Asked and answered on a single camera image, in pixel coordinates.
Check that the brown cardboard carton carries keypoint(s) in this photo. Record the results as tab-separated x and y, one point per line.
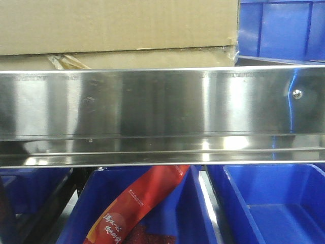
42	35

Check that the blue plastic bin lower middle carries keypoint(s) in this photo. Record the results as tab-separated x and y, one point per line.
183	214

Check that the blue plastic bin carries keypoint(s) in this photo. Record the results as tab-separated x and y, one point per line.
183	214
282	29
29	188
271	203

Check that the red snack package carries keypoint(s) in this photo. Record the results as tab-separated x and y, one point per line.
135	202

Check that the blue plastic bin lower right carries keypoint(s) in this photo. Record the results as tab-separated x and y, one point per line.
271	203

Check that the blue plastic bin lower left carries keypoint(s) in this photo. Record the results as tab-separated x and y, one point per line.
29	188

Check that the blue plastic bin upper right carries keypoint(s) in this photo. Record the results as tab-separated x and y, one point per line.
282	29

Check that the stainless steel shelf rail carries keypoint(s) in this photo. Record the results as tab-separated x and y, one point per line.
233	115

